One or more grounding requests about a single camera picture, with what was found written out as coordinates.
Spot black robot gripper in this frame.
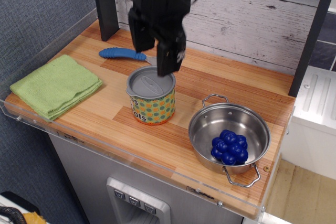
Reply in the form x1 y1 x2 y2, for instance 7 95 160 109
129 0 191 77

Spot patterned can with grey lid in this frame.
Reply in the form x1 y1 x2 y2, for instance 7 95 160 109
126 66 176 125

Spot green folded rag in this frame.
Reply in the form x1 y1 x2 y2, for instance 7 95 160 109
10 55 102 121

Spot blue toy grape cluster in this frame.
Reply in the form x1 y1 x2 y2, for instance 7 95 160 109
211 130 249 166

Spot grey toy fridge cabinet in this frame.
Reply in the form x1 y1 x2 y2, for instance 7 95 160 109
50 135 243 223

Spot white toy sink unit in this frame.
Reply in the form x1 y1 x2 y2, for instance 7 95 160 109
280 67 335 179

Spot black and yellow object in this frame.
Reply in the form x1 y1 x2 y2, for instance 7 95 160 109
1 191 48 224

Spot blue handled metal spoon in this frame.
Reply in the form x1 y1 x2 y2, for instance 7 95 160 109
98 47 157 66

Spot black left frame post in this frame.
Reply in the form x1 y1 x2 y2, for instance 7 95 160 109
95 0 119 41

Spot black frame post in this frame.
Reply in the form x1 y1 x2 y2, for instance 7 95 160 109
95 0 119 41
288 0 332 98

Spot silver pan with handles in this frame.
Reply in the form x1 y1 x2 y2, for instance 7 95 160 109
188 96 271 188

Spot black right frame post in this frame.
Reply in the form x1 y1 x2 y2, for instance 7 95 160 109
288 0 332 98

